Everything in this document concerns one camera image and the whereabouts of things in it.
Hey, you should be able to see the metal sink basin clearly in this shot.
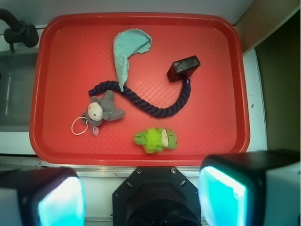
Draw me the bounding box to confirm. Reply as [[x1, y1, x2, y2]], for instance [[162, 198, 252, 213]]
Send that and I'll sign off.
[[0, 53, 37, 132]]

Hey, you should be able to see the dark navy rope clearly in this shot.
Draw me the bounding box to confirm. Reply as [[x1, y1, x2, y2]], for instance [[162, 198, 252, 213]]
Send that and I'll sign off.
[[88, 78, 191, 119]]

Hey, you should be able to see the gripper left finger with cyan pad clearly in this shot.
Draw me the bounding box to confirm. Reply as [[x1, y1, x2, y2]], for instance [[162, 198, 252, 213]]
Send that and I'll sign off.
[[0, 168, 86, 226]]

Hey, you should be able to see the gray plush animal toy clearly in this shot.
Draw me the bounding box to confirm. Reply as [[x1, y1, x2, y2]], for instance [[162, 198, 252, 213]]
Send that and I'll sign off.
[[71, 90, 126, 137]]

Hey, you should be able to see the light blue cloth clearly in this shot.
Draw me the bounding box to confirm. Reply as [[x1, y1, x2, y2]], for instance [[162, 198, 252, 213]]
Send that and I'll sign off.
[[113, 29, 152, 92]]

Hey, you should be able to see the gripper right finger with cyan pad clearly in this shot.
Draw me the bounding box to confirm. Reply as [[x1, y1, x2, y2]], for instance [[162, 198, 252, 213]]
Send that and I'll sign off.
[[198, 149, 301, 226]]

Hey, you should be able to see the red plastic tray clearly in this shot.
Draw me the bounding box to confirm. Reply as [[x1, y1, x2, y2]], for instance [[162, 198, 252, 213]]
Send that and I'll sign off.
[[29, 13, 250, 166]]

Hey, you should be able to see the dark brown rectangular block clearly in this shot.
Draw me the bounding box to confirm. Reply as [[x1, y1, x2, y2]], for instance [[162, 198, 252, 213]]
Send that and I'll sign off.
[[167, 56, 201, 82]]

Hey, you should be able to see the green fuzzy plush toy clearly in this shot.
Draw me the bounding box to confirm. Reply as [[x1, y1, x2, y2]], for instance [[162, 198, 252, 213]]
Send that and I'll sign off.
[[134, 128, 178, 154]]

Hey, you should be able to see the black faucet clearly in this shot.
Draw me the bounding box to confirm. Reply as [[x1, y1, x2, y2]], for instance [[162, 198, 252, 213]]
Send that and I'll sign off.
[[0, 8, 39, 53]]

